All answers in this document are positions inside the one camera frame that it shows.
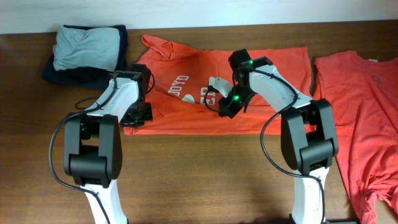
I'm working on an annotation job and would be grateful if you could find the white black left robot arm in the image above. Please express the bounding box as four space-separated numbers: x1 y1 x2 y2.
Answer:
64 63 153 223

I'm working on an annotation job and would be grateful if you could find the dark navy folded garment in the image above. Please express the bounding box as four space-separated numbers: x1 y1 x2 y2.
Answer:
42 25 128 89

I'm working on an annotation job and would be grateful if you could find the orange McKinney soccer t-shirt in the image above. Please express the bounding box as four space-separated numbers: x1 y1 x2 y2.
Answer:
123 34 317 136

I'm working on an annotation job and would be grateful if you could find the plain orange t-shirt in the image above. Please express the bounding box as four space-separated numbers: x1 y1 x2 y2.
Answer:
314 50 397 223

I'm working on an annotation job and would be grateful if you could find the light grey folded garment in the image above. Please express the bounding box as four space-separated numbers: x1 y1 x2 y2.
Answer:
53 26 120 71

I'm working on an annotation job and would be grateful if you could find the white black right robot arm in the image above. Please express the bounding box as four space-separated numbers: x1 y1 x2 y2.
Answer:
209 49 339 223

